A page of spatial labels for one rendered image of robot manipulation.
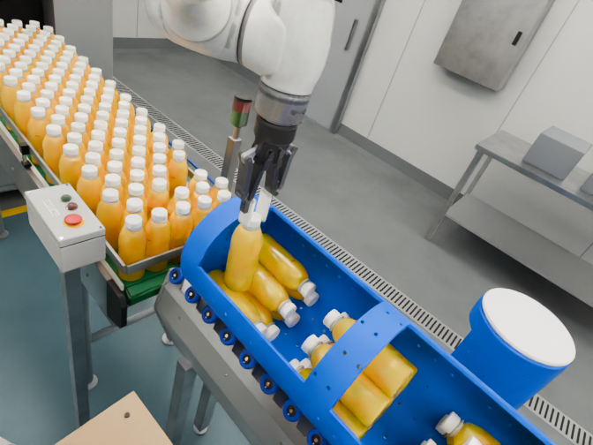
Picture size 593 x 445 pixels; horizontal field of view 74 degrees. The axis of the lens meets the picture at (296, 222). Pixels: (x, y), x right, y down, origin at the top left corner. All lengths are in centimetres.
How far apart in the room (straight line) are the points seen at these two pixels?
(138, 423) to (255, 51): 61
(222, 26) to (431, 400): 84
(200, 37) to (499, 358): 111
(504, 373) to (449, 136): 313
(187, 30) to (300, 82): 18
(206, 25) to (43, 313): 187
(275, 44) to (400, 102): 376
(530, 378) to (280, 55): 109
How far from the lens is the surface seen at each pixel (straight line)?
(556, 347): 139
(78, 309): 131
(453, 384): 95
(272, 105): 67
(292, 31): 63
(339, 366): 74
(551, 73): 397
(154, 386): 202
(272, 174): 78
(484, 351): 133
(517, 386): 137
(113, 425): 75
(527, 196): 414
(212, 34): 64
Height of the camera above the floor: 176
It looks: 35 degrees down
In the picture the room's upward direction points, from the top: 19 degrees clockwise
